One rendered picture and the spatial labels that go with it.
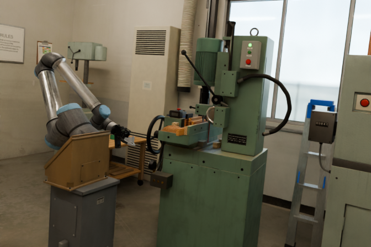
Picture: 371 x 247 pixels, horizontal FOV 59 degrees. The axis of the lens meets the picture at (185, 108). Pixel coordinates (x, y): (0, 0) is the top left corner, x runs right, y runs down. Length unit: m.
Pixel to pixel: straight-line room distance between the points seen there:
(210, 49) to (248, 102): 0.43
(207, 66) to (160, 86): 1.64
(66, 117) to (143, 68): 1.89
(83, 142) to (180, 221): 0.79
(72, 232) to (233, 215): 0.94
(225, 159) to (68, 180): 0.90
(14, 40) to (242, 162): 3.51
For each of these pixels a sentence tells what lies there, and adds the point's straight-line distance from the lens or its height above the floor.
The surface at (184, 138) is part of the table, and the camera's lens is 1.94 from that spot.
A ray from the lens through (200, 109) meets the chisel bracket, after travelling 2.17.
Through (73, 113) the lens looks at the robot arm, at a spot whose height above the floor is 0.96.
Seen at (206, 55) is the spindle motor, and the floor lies 1.39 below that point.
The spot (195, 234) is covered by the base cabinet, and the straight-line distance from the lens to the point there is 2.17.
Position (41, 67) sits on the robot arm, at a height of 1.22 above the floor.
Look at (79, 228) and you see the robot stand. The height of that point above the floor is 0.32.
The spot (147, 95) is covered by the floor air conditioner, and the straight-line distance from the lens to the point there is 3.80.
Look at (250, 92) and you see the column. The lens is 1.98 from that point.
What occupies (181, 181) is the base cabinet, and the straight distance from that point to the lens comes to 2.10.
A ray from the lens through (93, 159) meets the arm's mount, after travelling 2.07.
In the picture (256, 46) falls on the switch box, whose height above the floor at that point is 1.45.
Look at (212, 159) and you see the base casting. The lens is 1.98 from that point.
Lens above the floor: 1.23
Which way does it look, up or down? 5 degrees down
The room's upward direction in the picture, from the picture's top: 5 degrees clockwise
